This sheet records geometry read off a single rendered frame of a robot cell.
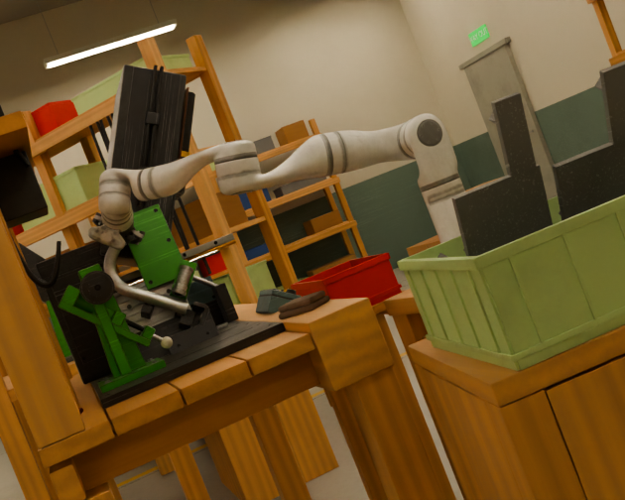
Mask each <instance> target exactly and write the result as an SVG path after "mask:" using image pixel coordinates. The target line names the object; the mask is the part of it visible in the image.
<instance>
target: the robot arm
mask: <svg viewBox="0 0 625 500"><path fill-rule="evenodd" d="M408 160H416V161H417V164H418V167H419V172H420V173H419V178H418V185H419V188H420V191H421V192H422V196H423V198H424V201H425V203H426V206H427V208H428V211H429V214H430V216H431V219H432V221H433V224H434V227H435V229H436V232H437V236H438V239H439V241H440V243H443V242H445V241H448V240H450V239H453V238H455V237H458V236H460V235H461V234H460V230H459V227H458V223H457V219H456V215H455V211H454V207H453V203H452V199H451V198H452V197H454V196H457V195H459V194H462V193H464V192H465V189H464V187H463V184H462V181H461V179H460V177H459V173H458V170H457V159H456V155H455V152H454V150H453V148H452V145H451V142H450V139H449V136H448V133H447V131H446V129H445V127H444V125H443V123H442V122H441V121H440V119H439V118H437V117H436V116H434V115H432V114H429V113H425V114H420V115H418V116H416V117H414V118H412V119H411V120H409V121H407V122H405V123H402V124H400V125H397V126H393V127H390V128H386V129H382V130H377V131H355V130H345V131H335V132H329V133H324V134H318V135H314V136H312V137H310V138H309V139H307V140H306V141H305V142H304V143H303V144H302V145H301V146H300V147H299V148H298V149H297V150H296V151H295V152H294V154H293V155H292V156H291V157H290V158H288V159H287V160H286V161H285V162H284V163H282V164H281V165H280V166H279V167H277V168H276V169H274V170H272V171H271V172H269V173H267V174H264V175H262V174H261V171H260V166H259V160H258V156H257V151H256V147H255V144H254V143H253V142H252V141H249V140H235V141H232V142H226V143H222V144H220V145H217V146H214V147H211V148H209V149H206V150H203V151H200V152H197V153H195V154H192V155H189V156H187V157H184V158H182V159H179V160H176V161H174V162H171V163H168V164H164V165H160V166H156V167H152V168H148V169H144V170H123V169H108V170H106V171H104V172H103V173H102V174H101V176H100V178H99V194H98V207H99V210H100V211H101V214H100V213H98V212H96V214H95V216H94V218H93V220H92V222H93V223H94V224H95V225H96V226H94V227H91V228H89V230H88V236H89V237H90V238H91V239H93V240H95V241H97V242H100V243H102V244H104V245H107V246H109V247H112V248H114V249H117V250H122V249H123V248H124V247H125V245H127V244H128V245H129V243H131V244H135V243H138V242H141V241H142V239H143V237H144V235H145V232H144V231H136V229H135V227H134V216H133V209H132V204H131V200H130V199H131V198H130V197H131V189H132V192H133V193H134V195H135V196H136V198H138V199H139V200H142V201H147V200H152V199H157V198H162V197H167V196H170V195H173V194H175V193H177V192H178V191H180V190H181V189H182V188H183V187H184V186H185V185H186V184H187V183H188V182H189V181H190V180H191V179H192V178H193V177H194V175H195V174H196V173H198V172H199V171H200V170H201V169H202V168H203V167H205V166H207V165H208V164H211V163H213V162H214V164H215V169H216V174H217V178H218V184H219V188H220V191H221V192H222V193H223V194H226V195H237V194H241V193H246V192H252V191H254V190H259V189H263V188H270V187H274V186H278V185H282V184H286V183H291V182H296V181H302V180H308V179H315V178H321V177H328V176H333V175H338V174H343V173H348V172H352V171H356V170H359V169H363V168H366V167H369V166H372V165H375V164H379V163H385V162H394V161H408Z"/></svg>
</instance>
